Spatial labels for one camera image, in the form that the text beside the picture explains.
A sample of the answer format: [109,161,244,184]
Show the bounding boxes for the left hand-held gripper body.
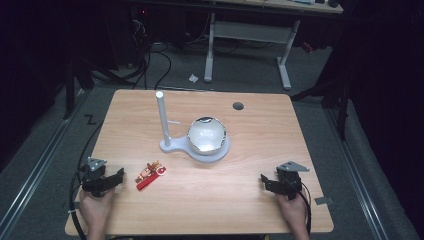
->
[80,156,109,198]

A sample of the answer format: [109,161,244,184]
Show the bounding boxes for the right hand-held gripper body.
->
[275,161,311,201]

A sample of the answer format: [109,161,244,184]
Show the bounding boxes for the person's left hand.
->
[78,187,116,231]

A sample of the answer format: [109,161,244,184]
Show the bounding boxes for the person's right hand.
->
[275,189,311,233]

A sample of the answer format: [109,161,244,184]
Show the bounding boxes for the grey tape piece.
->
[314,196,335,206]

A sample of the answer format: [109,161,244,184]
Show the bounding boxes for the white stand with pole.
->
[155,90,231,164]

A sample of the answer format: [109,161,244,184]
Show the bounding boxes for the white bowl with silver rim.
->
[186,115,228,156]

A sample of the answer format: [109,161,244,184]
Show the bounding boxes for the black metal stand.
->
[62,58,95,120]
[289,76,351,141]

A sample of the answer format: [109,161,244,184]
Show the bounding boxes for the desk with white legs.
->
[203,0,344,91]

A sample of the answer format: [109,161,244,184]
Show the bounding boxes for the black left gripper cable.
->
[68,121,105,240]

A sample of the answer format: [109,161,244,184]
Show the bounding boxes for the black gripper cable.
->
[293,182,313,235]
[68,121,105,240]

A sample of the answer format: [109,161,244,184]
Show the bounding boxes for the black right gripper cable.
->
[293,182,313,235]

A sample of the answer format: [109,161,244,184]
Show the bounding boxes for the red cartoon figure keychain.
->
[134,160,167,192]

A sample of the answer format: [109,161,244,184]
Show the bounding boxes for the grey metal floor rail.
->
[0,89,88,239]
[324,108,391,240]

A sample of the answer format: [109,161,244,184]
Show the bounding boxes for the black floor cables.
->
[89,18,214,93]

